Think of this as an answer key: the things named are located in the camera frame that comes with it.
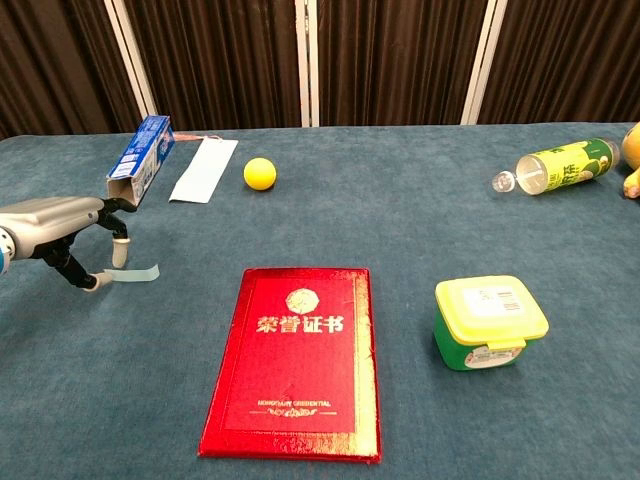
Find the red certificate booklet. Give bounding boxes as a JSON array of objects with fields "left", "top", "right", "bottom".
[{"left": 197, "top": 267, "right": 384, "bottom": 464}]

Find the teal felt table cover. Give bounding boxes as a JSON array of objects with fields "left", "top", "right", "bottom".
[{"left": 0, "top": 122, "right": 640, "bottom": 480}]

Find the yellow plush duck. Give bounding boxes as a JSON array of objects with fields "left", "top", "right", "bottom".
[{"left": 619, "top": 121, "right": 640, "bottom": 200}]

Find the blue toothpaste box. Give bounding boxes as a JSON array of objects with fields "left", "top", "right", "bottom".
[{"left": 105, "top": 115, "right": 177, "bottom": 209}]

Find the light blue paper strip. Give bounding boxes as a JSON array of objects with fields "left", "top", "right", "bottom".
[{"left": 103, "top": 263, "right": 161, "bottom": 284}]

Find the plastic bottle with green label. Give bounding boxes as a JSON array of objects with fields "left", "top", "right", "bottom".
[{"left": 489, "top": 137, "right": 622, "bottom": 197}]

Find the green container with yellow lid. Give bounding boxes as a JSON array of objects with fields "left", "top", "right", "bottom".
[{"left": 432, "top": 274, "right": 550, "bottom": 372}]

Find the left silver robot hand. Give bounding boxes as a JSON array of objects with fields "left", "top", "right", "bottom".
[{"left": 0, "top": 196, "right": 137, "bottom": 294}]

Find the dark fabric folding screen panel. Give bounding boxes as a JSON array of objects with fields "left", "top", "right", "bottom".
[
  {"left": 0, "top": 0, "right": 159, "bottom": 140},
  {"left": 122, "top": 0, "right": 311, "bottom": 132},
  {"left": 307, "top": 0, "right": 496, "bottom": 127},
  {"left": 462, "top": 0, "right": 640, "bottom": 126}
]

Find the white paper bookmark with tassel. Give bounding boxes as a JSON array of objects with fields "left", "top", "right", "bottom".
[{"left": 168, "top": 132, "right": 240, "bottom": 205}]

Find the yellow ball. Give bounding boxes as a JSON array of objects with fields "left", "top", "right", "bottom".
[{"left": 243, "top": 157, "right": 278, "bottom": 192}]

